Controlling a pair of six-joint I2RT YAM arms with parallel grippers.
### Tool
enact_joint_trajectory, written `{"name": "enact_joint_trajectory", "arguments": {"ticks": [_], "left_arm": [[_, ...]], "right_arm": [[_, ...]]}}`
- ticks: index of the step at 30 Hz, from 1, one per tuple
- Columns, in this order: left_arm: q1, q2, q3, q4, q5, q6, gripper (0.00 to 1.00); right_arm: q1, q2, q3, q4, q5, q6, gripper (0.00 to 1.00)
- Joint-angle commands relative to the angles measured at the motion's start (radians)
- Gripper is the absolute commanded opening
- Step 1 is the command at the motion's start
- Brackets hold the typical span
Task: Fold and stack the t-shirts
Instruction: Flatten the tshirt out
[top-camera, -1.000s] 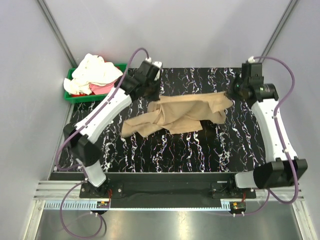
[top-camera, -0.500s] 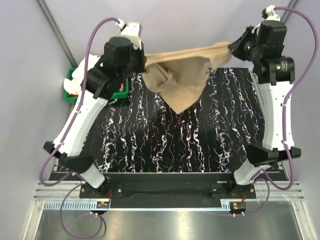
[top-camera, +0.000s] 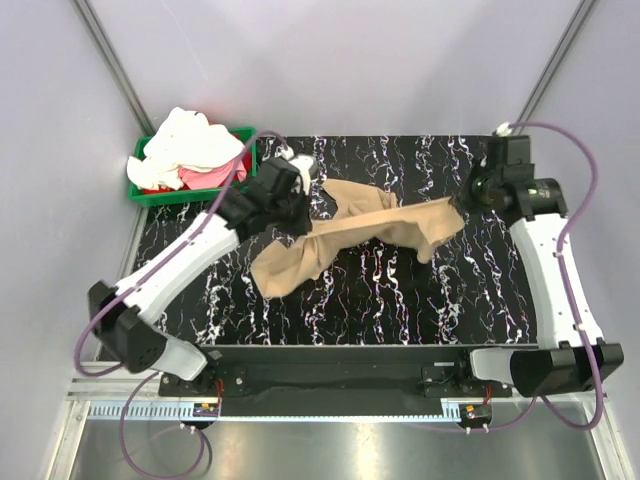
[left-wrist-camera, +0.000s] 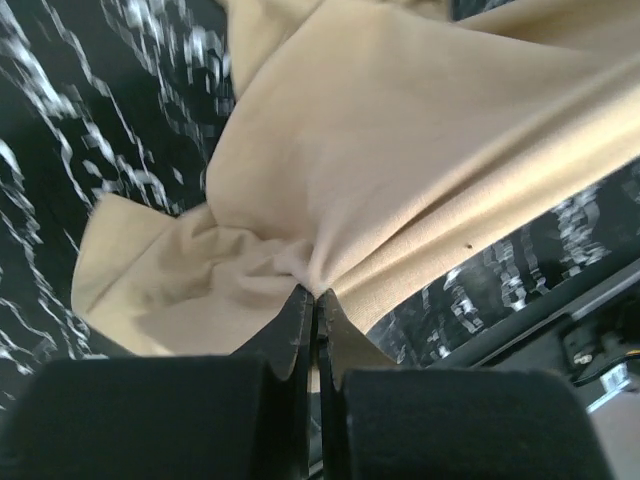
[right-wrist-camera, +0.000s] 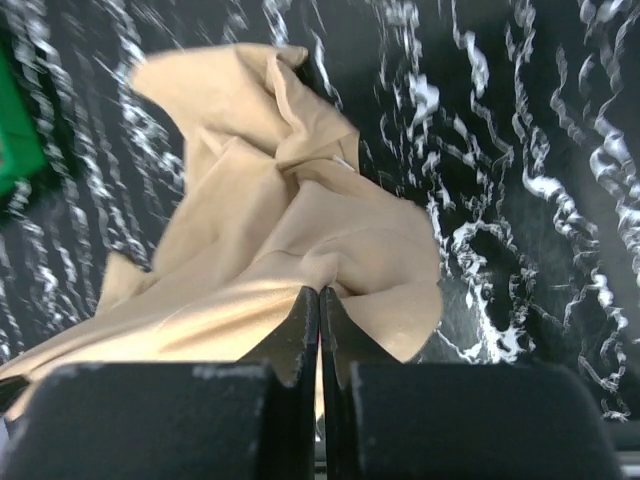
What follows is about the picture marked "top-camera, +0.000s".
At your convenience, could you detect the beige t-shirt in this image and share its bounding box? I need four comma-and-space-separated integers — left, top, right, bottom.
251, 179, 464, 297

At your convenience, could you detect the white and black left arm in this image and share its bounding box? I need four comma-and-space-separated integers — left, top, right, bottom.
88, 155, 317, 396

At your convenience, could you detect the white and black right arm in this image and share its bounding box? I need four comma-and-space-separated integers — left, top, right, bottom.
453, 135, 624, 397

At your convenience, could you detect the pink t-shirt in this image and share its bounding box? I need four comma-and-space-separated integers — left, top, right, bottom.
178, 160, 247, 190

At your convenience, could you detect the white t-shirt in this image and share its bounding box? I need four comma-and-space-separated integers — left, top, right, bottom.
125, 105, 248, 191

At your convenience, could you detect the green plastic bin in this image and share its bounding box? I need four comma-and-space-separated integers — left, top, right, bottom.
128, 126, 258, 208

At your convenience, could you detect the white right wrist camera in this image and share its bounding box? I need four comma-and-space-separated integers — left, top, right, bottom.
493, 122, 513, 137

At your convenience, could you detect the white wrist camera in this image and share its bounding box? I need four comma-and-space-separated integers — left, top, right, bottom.
493, 122, 513, 137
285, 153, 318, 196

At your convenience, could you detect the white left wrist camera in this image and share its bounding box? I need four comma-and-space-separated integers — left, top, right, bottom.
285, 153, 318, 196

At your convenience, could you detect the left aluminium corner post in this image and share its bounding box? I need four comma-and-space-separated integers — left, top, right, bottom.
70, 0, 155, 135

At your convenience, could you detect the aluminium corner post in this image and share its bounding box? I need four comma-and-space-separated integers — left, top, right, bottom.
70, 0, 155, 135
517, 0, 600, 123

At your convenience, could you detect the right aluminium corner post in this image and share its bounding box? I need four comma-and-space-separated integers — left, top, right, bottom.
517, 0, 600, 123

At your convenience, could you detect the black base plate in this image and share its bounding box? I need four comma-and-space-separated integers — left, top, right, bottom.
159, 345, 511, 421

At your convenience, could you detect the white slotted cable duct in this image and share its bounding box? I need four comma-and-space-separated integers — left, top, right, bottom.
87, 398, 494, 421

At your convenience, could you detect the aluminium rail frame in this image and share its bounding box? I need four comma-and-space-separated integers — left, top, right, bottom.
46, 362, 639, 479

